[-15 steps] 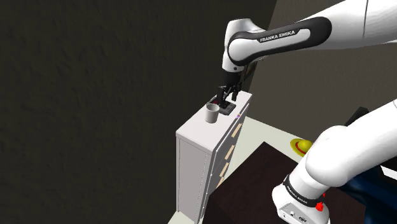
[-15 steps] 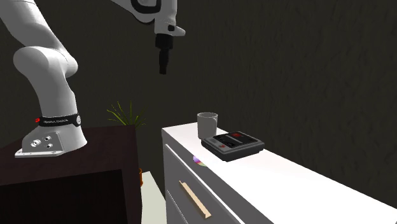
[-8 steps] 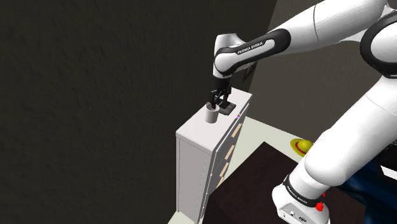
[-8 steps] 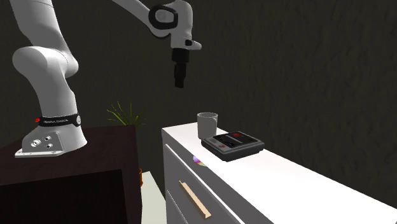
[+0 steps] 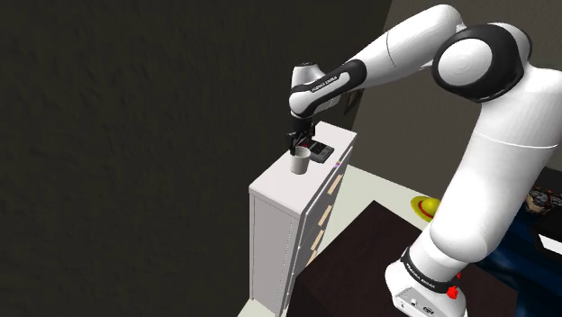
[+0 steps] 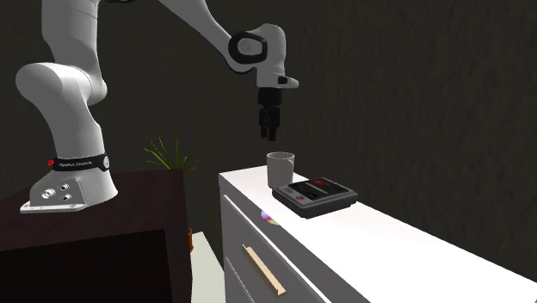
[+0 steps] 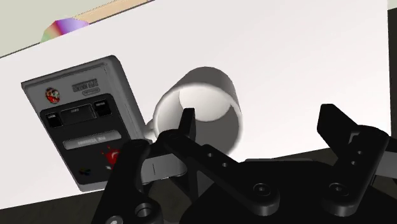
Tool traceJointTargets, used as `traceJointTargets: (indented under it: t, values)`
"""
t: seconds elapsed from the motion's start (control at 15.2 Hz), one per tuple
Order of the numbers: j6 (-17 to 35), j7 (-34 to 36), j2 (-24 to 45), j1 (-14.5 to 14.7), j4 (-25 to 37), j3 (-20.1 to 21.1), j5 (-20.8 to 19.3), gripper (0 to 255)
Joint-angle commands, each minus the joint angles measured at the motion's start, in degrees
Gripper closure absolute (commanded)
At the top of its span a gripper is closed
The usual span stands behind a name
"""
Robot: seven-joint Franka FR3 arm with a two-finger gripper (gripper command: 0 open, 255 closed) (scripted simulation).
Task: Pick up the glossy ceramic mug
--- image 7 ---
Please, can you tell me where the rainbow coloured round thing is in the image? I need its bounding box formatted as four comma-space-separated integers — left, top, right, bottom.
40, 17, 91, 43

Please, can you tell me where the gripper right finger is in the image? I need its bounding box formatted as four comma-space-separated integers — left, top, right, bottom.
316, 104, 397, 218

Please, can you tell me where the white table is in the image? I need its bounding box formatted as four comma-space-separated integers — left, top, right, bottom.
0, 0, 392, 210

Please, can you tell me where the white mug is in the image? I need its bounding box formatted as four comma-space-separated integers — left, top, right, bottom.
145, 66, 244, 156

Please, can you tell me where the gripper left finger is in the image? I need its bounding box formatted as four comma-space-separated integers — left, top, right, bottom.
91, 107, 281, 224

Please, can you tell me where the grey game console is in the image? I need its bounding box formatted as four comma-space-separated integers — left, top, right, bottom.
20, 55, 148, 192

